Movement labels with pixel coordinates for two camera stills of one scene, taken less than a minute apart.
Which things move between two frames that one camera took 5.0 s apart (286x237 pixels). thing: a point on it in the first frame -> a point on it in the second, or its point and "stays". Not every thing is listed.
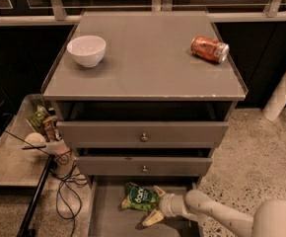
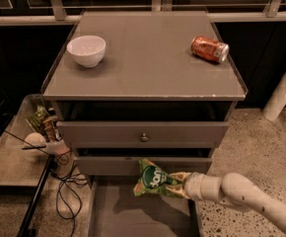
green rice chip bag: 139,197 -> 153,180
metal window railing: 57,13 stays
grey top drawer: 141,134 stays
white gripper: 166,203 -> 194,185
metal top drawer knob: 144,138 stays
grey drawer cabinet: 143,98 stays
